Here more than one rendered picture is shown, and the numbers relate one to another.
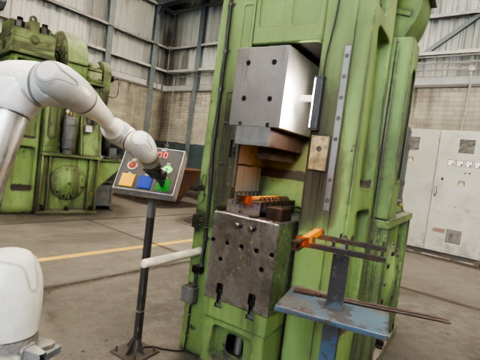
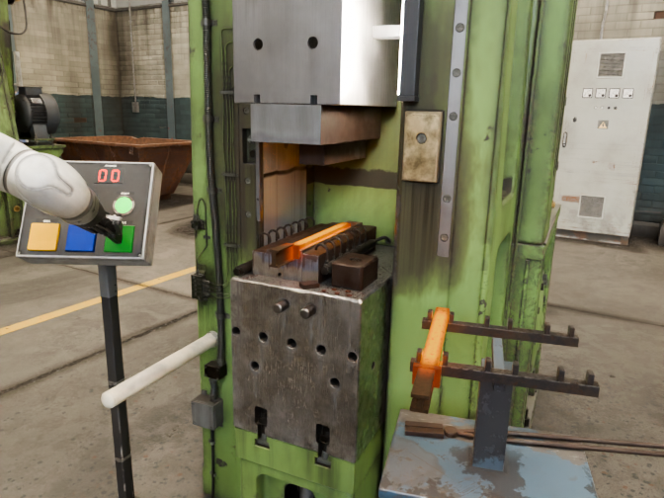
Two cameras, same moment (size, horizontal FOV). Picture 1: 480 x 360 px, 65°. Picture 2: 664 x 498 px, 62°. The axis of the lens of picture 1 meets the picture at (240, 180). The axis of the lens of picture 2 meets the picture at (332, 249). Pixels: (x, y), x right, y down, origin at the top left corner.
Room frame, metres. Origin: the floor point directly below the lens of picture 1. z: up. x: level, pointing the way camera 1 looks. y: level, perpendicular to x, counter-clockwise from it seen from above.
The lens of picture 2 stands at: (0.50, 0.03, 1.36)
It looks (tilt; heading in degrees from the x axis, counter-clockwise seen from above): 14 degrees down; 353
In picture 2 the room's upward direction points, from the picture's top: 1 degrees clockwise
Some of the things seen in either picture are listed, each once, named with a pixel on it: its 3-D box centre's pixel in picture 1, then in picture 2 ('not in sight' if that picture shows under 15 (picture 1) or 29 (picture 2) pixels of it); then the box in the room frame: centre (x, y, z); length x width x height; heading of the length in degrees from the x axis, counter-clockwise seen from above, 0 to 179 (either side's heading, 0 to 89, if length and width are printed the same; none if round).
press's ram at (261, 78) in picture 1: (283, 95); (337, 28); (2.06, -0.18, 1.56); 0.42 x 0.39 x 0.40; 148
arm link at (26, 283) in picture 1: (6, 290); not in sight; (0.98, 0.58, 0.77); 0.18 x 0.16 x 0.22; 77
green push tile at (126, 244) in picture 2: (163, 185); (120, 239); (2.00, 0.40, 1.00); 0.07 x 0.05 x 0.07; 83
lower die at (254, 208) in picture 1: (262, 204); (319, 246); (2.08, -0.14, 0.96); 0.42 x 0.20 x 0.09; 148
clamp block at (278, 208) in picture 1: (278, 213); (355, 271); (1.86, -0.21, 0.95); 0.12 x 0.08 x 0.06; 148
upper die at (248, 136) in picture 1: (271, 140); (321, 123); (2.08, -0.14, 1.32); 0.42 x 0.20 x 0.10; 148
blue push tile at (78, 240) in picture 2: (145, 182); (82, 238); (2.01, 0.50, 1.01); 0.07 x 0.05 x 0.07; 83
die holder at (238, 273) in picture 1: (266, 253); (335, 332); (2.06, -0.19, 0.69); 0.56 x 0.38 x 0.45; 148
